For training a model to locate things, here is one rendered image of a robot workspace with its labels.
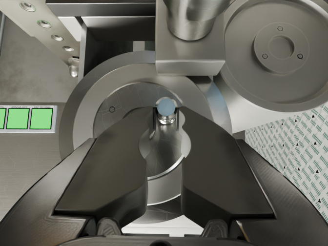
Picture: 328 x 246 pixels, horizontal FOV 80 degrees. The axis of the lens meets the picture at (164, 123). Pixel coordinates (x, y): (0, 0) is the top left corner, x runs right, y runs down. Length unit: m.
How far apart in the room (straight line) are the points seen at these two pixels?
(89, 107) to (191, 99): 0.08
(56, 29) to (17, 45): 1.89
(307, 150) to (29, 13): 0.47
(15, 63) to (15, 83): 0.19
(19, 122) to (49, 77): 1.47
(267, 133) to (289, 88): 0.16
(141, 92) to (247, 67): 0.10
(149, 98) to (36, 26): 0.37
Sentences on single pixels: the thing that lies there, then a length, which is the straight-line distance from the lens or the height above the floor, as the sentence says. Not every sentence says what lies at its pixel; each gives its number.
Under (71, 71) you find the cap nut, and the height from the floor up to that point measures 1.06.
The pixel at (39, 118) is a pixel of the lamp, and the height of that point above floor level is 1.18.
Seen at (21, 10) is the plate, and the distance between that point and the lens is 0.46.
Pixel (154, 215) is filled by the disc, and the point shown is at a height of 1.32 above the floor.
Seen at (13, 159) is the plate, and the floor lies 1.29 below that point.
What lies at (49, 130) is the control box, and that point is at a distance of 0.57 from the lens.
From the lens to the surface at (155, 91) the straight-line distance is 0.15.
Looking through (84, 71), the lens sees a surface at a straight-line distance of 0.20.
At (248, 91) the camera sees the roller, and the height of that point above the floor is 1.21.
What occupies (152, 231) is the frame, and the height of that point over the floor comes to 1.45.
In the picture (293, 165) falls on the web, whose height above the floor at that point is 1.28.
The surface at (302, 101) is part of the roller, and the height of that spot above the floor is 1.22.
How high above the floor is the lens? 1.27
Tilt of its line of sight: 9 degrees down
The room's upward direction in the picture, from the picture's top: 180 degrees counter-clockwise
